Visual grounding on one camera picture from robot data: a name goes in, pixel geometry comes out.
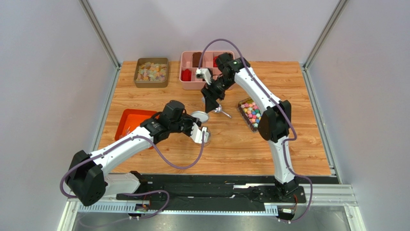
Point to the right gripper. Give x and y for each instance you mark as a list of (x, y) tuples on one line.
[(211, 92)]

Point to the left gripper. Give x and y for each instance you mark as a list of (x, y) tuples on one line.
[(191, 120)]

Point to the silver metal scoop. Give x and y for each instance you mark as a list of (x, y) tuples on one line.
[(220, 110)]

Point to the white jar lid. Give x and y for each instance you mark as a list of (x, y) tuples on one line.
[(202, 116)]

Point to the green tin of star candies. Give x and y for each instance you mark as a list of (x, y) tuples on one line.
[(250, 113)]

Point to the orange tray of lollipops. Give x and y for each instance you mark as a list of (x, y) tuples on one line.
[(130, 119)]

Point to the bronze tin of gummy candies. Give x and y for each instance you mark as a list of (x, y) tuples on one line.
[(152, 73)]

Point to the clear glass jar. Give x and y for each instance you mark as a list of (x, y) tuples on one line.
[(208, 135)]

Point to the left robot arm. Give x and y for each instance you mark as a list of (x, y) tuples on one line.
[(89, 177)]

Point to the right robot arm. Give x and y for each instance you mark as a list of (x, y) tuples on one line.
[(275, 123)]

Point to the red candy lower compartment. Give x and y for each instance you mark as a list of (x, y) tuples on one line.
[(186, 75)]

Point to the pink divided organizer box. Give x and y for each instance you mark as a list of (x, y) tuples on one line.
[(207, 62)]

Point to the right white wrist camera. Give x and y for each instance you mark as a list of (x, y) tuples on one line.
[(204, 74)]

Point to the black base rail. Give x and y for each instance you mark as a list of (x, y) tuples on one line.
[(216, 193)]

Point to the right aluminium frame post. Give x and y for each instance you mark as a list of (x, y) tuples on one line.
[(325, 33)]

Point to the aluminium frame post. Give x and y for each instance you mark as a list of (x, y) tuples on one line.
[(86, 5), (325, 33)]

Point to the left aluminium frame post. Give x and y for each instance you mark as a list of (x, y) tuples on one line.
[(86, 5)]

